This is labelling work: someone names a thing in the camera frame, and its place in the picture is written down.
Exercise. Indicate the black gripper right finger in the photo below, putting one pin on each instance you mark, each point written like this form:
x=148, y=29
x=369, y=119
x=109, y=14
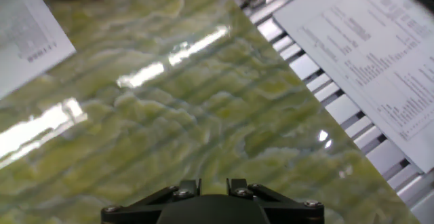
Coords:
x=288, y=210

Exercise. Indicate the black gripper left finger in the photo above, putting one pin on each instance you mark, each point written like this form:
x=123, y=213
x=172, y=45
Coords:
x=142, y=210

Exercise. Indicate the green marble pattern mat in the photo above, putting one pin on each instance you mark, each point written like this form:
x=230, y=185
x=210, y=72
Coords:
x=169, y=132

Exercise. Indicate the paper with printed table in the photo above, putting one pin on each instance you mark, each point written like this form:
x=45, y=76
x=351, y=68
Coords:
x=373, y=64

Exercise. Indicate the paper with short text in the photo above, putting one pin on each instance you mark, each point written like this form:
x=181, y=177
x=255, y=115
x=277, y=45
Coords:
x=27, y=40

